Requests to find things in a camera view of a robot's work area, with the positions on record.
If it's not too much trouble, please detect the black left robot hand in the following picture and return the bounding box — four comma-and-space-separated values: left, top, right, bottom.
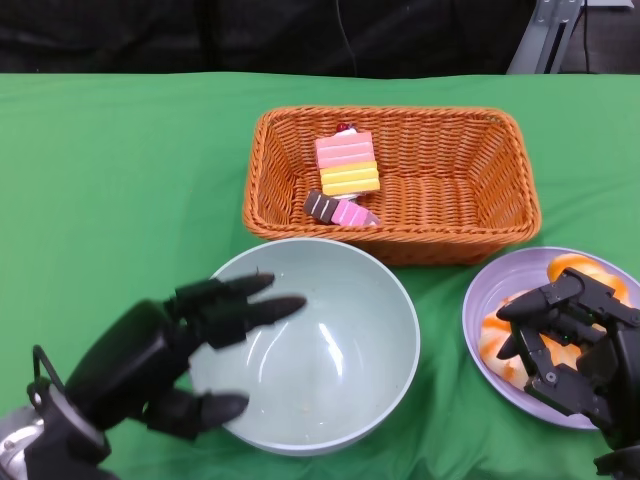
64, 272, 309, 441

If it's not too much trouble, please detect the lavender plate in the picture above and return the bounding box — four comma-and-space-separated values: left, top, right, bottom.
462, 246, 640, 431

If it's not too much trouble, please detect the orange striped ring bread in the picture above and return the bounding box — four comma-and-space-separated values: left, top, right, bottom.
480, 292, 581, 389
547, 253, 631, 304

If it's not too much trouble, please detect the grey bowl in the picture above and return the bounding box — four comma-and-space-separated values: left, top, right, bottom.
188, 238, 422, 457

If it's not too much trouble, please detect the thin black hanging cable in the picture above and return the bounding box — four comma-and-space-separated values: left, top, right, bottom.
335, 0, 360, 77

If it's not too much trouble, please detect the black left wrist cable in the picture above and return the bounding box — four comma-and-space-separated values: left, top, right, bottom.
27, 344, 69, 409

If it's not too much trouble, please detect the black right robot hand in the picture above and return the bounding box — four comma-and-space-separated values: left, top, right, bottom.
495, 267, 640, 451

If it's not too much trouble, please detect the grey metal stand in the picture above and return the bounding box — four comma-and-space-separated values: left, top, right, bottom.
505, 0, 585, 76

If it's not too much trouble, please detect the thin black cable by stand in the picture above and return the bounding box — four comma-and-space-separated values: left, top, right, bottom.
575, 0, 599, 75

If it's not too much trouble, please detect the black backdrop curtain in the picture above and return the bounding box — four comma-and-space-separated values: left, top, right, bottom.
0, 0, 640, 79

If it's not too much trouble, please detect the yellow and pink cake slice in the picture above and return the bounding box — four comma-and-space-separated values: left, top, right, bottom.
313, 122, 381, 197

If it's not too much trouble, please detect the pink and chocolate cake slice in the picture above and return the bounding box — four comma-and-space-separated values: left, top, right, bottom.
302, 189, 382, 229

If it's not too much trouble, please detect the orange wicker basket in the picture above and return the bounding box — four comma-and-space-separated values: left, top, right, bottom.
242, 105, 543, 266

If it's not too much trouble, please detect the green tablecloth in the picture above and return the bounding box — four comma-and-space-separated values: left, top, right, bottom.
0, 73, 640, 480

